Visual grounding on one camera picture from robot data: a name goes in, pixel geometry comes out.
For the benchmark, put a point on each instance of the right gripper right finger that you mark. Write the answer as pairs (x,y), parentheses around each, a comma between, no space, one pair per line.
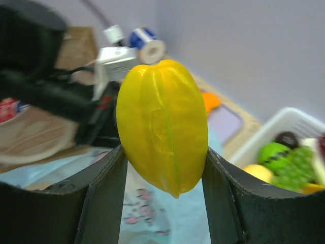
(244,209)

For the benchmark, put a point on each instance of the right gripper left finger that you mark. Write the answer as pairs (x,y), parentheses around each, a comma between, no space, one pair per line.
(84,208)

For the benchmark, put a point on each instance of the yellow lemon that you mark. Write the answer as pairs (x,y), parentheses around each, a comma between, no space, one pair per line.
(259,172)

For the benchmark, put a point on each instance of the green apple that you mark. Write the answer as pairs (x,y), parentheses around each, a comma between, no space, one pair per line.
(274,156)

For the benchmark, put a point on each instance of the dark mangosteen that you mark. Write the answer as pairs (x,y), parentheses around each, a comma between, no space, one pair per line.
(288,139)

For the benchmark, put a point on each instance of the green grape bunch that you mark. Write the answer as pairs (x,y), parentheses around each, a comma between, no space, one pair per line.
(293,171)

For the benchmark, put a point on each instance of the red snack packet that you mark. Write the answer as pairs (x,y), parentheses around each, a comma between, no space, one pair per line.
(11,109)

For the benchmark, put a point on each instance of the brown paper grocery bag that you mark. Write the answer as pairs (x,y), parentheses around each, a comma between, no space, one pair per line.
(36,136)

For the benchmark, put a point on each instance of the lavender cutting board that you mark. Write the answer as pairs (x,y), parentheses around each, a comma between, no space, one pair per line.
(225,123)

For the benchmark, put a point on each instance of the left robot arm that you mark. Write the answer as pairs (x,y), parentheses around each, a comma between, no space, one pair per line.
(31,37)

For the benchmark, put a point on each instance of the white plastic basket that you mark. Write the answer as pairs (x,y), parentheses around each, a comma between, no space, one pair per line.
(286,119)

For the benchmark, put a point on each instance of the yellow starfruit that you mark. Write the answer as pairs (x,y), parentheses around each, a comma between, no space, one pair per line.
(162,125)

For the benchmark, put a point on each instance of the toilet paper roll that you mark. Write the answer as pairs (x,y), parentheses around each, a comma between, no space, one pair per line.
(151,49)

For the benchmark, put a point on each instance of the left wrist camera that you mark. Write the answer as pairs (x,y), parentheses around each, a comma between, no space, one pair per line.
(114,62)

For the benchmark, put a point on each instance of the blue plastic bag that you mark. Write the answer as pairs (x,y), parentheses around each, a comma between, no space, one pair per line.
(149,214)

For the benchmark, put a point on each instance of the orange sweet potato right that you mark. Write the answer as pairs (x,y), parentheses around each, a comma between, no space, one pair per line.
(211,101)

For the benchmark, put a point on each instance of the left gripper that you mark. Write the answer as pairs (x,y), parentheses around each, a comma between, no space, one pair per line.
(99,129)

